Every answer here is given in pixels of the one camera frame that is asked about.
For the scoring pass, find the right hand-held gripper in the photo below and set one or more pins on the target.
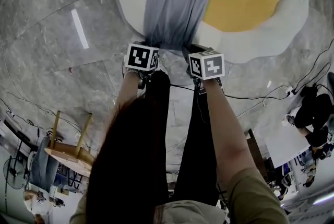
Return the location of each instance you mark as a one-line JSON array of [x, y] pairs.
[[208, 66]]

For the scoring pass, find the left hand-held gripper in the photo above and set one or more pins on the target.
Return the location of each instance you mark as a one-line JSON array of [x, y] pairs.
[[138, 57]]

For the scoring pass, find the grey shorts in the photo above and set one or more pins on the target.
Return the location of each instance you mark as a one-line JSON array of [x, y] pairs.
[[177, 3]]

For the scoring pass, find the person's right forearm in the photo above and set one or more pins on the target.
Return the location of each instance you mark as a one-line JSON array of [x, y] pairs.
[[224, 126]]

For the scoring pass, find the person's left forearm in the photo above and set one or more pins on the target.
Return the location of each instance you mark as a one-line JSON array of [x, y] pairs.
[[128, 92]]

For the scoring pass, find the person's left white shoe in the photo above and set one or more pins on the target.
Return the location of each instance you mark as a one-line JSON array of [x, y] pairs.
[[161, 65]]

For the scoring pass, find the person's left leg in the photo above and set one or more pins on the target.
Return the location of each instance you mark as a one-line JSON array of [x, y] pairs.
[[160, 87]]

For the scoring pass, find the person's leg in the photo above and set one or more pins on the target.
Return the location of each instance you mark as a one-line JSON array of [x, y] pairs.
[[160, 87], [195, 139]]

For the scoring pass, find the person's right leg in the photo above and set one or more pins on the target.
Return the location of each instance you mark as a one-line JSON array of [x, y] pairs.
[[195, 139]]

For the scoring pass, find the white power strip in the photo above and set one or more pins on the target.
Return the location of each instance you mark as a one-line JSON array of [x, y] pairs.
[[290, 92]]

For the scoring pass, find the white table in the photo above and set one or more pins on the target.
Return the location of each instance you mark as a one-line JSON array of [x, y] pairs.
[[284, 147]]

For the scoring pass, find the wooden stool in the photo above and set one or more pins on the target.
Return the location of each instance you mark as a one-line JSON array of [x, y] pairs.
[[65, 157]]

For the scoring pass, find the person's olive shirt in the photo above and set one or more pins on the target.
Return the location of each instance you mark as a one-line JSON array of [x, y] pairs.
[[255, 197]]

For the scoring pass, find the black floor fan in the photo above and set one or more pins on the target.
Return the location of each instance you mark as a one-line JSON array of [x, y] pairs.
[[15, 173]]

